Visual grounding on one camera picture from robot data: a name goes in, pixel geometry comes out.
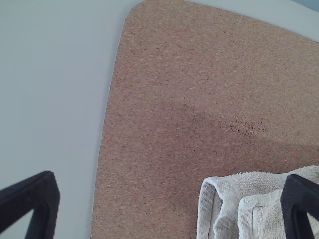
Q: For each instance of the pale towel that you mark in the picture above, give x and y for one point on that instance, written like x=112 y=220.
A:
x=231 y=199

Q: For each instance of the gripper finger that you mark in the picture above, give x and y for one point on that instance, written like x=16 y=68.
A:
x=299 y=196
x=47 y=189

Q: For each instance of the cork mat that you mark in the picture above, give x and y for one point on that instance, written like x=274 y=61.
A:
x=187 y=99

